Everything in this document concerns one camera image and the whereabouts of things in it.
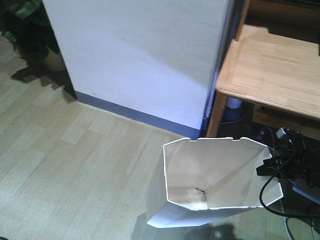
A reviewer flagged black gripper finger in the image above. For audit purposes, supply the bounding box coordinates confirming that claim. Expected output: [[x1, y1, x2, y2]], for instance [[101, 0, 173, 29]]
[[256, 156, 278, 176]]

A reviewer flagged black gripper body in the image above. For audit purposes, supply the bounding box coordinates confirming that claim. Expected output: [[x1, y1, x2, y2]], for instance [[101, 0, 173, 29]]
[[271, 137, 320, 187]]

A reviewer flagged white trash bin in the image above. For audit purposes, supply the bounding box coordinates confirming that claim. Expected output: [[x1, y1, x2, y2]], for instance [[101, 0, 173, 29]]
[[146, 137, 283, 228]]

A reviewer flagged white cylinder under desk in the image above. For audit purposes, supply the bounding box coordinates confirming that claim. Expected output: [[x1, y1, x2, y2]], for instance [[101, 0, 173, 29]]
[[223, 97, 243, 121]]

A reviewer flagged wooden desk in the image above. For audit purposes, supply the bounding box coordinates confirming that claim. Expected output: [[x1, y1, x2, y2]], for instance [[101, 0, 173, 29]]
[[206, 0, 320, 139]]

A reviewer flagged green potted plant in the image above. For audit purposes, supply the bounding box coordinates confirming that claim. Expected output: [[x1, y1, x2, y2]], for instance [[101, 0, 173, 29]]
[[0, 0, 66, 71]]

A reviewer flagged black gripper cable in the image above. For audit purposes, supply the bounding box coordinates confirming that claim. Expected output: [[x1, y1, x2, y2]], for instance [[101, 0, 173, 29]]
[[259, 149, 320, 218]]

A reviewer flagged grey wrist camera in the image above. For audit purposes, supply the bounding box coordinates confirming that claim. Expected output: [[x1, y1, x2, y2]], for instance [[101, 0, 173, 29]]
[[276, 127, 290, 139]]

